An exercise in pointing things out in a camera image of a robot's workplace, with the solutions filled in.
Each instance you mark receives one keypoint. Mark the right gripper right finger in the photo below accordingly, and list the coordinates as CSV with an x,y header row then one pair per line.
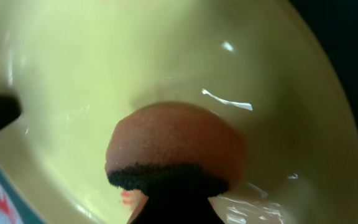
x,y
178,205

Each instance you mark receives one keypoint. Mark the red and black sponge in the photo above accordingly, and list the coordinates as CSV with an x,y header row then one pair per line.
x,y
175,147

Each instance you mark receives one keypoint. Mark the yellow-green plate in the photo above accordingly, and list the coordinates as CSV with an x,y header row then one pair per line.
x,y
78,67

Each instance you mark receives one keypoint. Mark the teal plastic tray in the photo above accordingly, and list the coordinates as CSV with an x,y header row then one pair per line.
x,y
26,213

